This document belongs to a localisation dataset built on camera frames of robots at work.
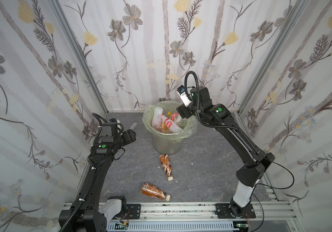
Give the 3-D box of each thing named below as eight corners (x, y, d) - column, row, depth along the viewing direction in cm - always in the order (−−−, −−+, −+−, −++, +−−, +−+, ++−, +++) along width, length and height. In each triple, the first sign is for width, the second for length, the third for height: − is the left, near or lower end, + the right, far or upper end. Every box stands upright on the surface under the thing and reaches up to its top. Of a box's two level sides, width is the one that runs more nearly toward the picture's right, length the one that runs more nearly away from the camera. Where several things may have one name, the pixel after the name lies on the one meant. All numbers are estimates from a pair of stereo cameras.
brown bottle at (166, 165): (166, 182, 85) (166, 179, 81) (160, 158, 95) (159, 155, 91) (174, 179, 86) (175, 176, 82) (167, 156, 96) (167, 152, 92)
